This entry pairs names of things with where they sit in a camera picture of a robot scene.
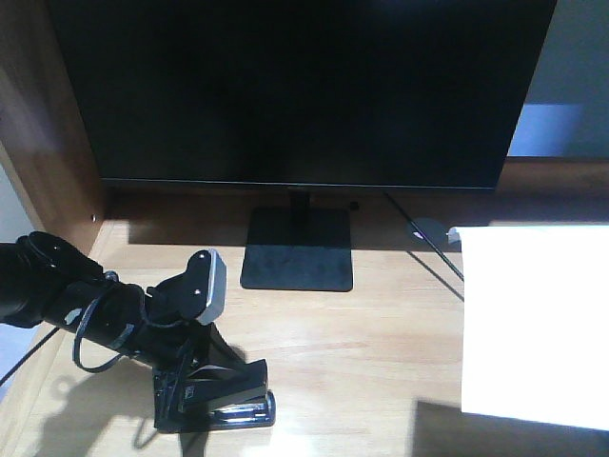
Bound black stapler with orange button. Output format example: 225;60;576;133
153;360;276;433

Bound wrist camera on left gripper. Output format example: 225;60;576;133
147;248;227;327

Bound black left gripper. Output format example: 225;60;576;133
45;282;246;376

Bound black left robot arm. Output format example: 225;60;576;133
1;231;248;379

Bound black monitor stand base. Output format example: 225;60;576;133
240;190;353;292

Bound white paper sheet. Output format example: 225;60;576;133
448;225;608;430

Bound black monitor cable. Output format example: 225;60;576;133
383;191;465;302

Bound black computer monitor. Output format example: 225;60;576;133
48;1;556;189

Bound grey desk cable grommet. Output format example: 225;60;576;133
409;217;448;246

